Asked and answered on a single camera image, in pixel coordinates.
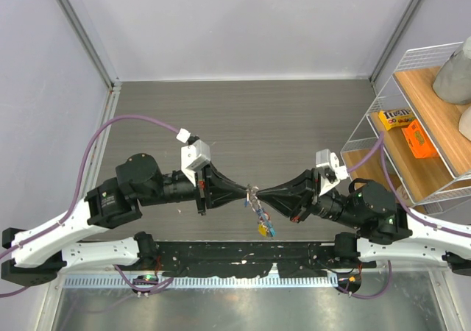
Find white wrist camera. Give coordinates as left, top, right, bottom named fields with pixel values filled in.
left=315, top=149, right=349, bottom=196
left=176, top=128, right=210, bottom=187

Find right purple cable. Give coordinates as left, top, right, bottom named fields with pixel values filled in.
left=345, top=131, right=471, bottom=235

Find large silver keyring with keys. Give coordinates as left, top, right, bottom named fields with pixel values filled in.
left=245, top=185, right=275, bottom=238

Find grey stone-like object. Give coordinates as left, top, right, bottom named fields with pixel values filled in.
left=433, top=38, right=470, bottom=105

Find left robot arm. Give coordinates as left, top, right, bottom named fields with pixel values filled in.
left=1, top=154, right=246, bottom=288

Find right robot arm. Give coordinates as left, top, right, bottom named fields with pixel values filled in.
left=257, top=168, right=470, bottom=276

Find white rounded object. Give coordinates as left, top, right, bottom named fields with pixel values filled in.
left=458, top=106, right=471, bottom=140

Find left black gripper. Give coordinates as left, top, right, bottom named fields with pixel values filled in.
left=138, top=161, right=248, bottom=216

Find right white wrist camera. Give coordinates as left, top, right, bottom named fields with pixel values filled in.
left=315, top=149, right=349, bottom=196

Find orange candy box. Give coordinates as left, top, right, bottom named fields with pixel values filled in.
left=402, top=120, right=439, bottom=159

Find white slotted cable duct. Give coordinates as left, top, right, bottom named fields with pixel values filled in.
left=63, top=274, right=338, bottom=289

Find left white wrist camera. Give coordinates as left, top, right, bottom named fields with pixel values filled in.
left=176, top=128, right=210, bottom=187

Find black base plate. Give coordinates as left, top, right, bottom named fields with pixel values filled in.
left=121, top=241, right=360, bottom=279

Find white wire shelf rack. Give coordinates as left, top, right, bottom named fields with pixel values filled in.
left=341, top=43, right=470, bottom=216

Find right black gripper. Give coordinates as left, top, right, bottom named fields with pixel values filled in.
left=255, top=168, right=362, bottom=229

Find yellow candy bag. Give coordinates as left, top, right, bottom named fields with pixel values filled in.
left=378, top=108, right=415, bottom=131

